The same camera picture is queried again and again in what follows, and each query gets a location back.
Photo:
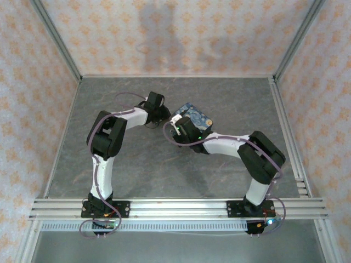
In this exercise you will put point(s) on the starry night painted box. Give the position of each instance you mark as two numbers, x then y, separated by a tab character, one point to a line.
197	115

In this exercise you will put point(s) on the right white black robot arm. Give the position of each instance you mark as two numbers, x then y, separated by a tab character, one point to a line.
260	159

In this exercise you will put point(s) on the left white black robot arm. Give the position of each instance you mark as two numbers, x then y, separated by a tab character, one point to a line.
102	175

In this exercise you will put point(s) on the small circuit board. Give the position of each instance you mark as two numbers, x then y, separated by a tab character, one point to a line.
111	225
270	222

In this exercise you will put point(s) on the thin aluminium wall rail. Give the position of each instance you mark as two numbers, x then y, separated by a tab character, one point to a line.
178	75

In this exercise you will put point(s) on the aluminium table edge rail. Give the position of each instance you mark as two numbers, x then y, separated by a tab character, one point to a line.
178	208

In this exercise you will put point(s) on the thin aluminium side rail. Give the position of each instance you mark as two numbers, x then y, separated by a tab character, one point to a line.
70	109

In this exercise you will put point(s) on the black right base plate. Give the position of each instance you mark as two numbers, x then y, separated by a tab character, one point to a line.
233	209

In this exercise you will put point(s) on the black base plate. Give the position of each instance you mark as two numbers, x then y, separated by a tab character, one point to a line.
123	209
233	209

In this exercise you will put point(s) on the wide aluminium side rail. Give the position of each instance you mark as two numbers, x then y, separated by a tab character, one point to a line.
282	115

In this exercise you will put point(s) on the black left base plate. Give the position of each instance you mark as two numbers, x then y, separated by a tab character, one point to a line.
123	209

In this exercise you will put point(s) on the aluminium frame post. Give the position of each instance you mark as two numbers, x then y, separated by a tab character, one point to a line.
299	35
55	38

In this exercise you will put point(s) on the aluminium frame leg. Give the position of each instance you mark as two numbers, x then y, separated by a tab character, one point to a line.
30	241
327	241

